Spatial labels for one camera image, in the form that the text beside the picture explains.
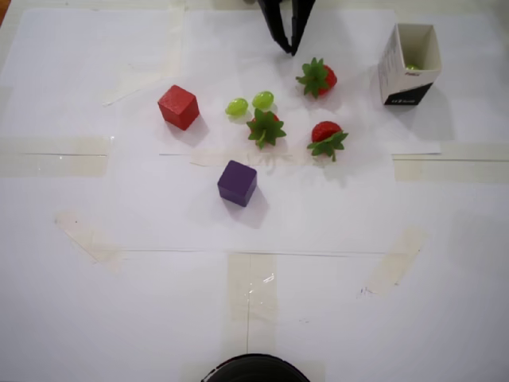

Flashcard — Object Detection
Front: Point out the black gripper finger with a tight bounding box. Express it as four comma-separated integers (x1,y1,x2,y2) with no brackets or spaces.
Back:
257,0,293,54
291,0,317,57

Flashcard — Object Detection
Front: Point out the red plastic strawberry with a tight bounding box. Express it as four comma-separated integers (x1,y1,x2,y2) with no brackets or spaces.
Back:
306,120,350,162
296,57,338,99
246,107,287,150

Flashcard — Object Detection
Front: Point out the white and black cardboard box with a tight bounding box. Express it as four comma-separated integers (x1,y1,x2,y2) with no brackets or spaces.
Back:
377,22,443,107

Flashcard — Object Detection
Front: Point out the red wooden cube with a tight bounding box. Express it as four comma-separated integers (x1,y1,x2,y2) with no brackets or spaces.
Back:
157,84,200,131

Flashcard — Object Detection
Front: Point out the purple wooden cube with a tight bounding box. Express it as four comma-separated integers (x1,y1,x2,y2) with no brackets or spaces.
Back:
216,160,258,208

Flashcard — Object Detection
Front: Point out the beige masking tape strip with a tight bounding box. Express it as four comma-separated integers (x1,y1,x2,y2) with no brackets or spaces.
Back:
392,142,509,185
52,207,129,276
0,136,111,179
226,252,278,324

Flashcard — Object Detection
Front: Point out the beige tape strip with pen marks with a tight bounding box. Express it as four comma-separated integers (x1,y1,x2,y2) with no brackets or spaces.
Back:
362,225,431,296

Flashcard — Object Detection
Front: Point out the black round ribbed object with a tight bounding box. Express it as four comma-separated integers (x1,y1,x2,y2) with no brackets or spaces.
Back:
200,353,311,382

